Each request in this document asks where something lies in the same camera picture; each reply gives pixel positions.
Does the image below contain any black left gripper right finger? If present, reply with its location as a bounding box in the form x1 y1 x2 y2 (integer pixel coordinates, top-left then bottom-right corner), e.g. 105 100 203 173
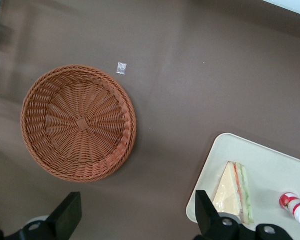
194 189 299 240

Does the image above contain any small red white yogurt bottle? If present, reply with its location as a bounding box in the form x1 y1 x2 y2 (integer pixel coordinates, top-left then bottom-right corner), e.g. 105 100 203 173
279 191 300 231

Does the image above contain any beige plastic tray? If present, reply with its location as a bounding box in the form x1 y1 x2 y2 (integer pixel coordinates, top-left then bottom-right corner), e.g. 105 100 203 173
185 132 300 240

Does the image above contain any round brown wicker basket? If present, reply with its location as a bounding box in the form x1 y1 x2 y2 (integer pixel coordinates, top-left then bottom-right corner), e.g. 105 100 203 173
20 64 137 184

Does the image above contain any small clear plastic scrap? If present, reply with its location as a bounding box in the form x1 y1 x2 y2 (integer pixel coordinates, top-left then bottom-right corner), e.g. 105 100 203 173
115 61 128 76

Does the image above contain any triangle sandwich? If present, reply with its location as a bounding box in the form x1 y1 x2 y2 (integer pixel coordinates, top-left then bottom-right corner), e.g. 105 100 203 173
212 160 255 224

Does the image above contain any brown table cover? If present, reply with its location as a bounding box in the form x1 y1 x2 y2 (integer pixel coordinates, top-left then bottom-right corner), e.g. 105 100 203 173
0 0 300 240

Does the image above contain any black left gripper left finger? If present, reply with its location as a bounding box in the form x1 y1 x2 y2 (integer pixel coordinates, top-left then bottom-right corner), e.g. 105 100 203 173
0 191 83 240

